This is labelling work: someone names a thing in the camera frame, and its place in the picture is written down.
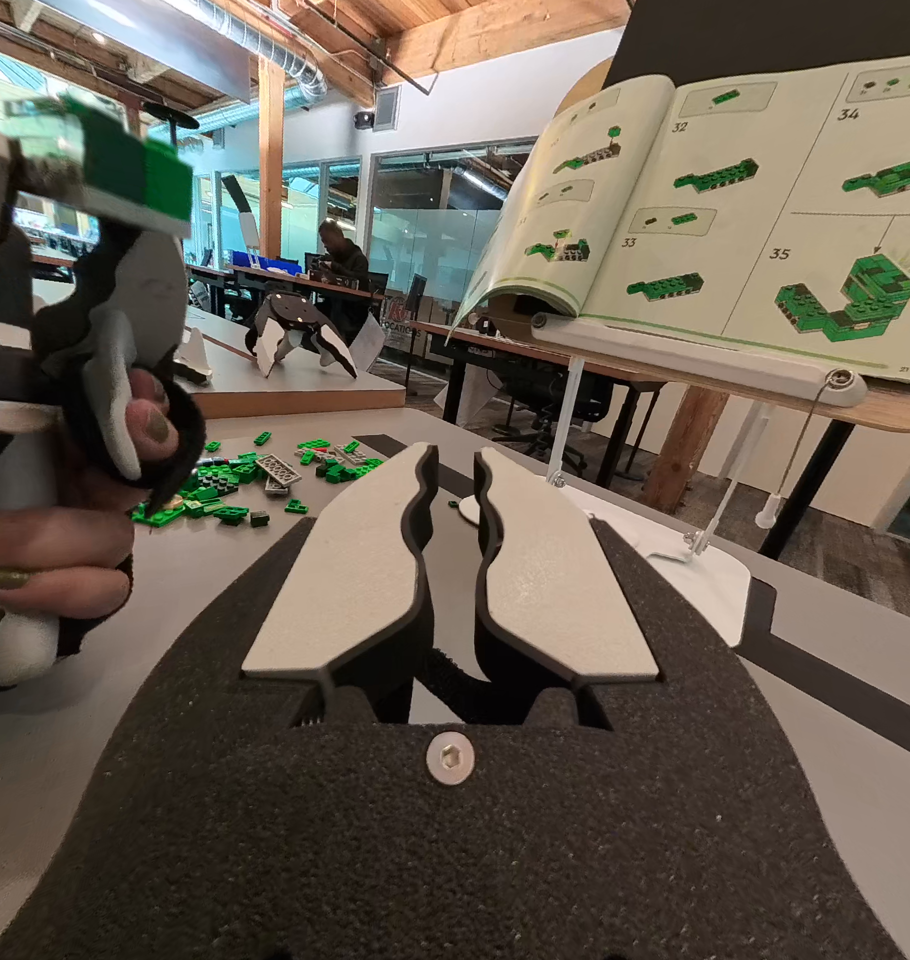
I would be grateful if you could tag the pile of loose toy bricks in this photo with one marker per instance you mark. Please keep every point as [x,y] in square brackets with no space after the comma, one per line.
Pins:
[230,472]

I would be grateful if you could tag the grey wall vent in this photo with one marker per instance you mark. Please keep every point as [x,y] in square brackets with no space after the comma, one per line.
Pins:
[387,107]

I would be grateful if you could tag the grey desk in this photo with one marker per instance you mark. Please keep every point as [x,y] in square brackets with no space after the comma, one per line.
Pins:
[192,585]

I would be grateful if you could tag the black wall camera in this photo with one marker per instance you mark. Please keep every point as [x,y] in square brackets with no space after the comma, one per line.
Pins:
[363,120]

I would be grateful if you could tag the wood-edged neighbouring table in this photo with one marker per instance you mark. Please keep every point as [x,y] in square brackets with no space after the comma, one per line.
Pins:
[312,394]

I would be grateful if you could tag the person's left hand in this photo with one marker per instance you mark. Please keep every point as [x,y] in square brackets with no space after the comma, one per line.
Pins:
[57,555]

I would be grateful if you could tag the white plastic stand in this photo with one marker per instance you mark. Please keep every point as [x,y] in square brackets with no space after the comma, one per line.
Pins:
[192,356]

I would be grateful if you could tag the black monitor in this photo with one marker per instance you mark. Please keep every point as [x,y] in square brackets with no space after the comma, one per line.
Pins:
[416,292]

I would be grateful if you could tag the long wooden background desk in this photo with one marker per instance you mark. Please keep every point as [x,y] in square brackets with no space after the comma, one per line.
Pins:
[612,369]

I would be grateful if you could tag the black board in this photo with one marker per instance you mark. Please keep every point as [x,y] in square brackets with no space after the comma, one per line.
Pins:
[725,30]

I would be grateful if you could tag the background work desk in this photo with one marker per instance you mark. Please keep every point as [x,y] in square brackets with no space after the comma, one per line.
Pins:
[275,271]

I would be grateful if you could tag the printed cardboard box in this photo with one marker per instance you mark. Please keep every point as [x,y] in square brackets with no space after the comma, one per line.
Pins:
[402,326]

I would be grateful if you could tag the silver ventilation duct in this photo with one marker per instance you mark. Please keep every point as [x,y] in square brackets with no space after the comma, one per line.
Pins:
[275,45]

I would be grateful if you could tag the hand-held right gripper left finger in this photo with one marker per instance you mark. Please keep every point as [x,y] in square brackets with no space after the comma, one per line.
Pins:
[350,570]

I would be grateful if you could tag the black office chair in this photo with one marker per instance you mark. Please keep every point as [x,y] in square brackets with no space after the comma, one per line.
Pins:
[545,405]

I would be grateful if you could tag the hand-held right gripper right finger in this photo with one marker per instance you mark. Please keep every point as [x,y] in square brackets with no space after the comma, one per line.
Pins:
[560,585]

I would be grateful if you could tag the green toy brick assembly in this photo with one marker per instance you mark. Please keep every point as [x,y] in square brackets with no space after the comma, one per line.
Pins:
[125,161]

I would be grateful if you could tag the wooden post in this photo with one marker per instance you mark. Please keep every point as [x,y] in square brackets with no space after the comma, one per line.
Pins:
[271,165]
[684,450]

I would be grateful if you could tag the open building instruction booklet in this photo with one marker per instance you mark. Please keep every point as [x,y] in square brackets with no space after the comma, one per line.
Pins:
[725,225]

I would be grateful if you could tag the spare black and white gripper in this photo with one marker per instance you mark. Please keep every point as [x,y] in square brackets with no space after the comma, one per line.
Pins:
[294,311]

